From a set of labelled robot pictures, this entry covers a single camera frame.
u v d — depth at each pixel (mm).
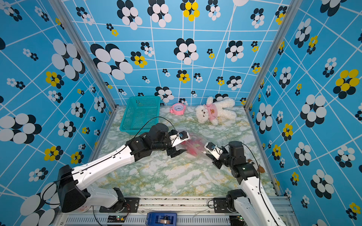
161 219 676
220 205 725
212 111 1050
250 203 480
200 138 1008
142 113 1160
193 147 845
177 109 1155
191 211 728
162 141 587
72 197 386
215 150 631
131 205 736
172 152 629
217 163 668
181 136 590
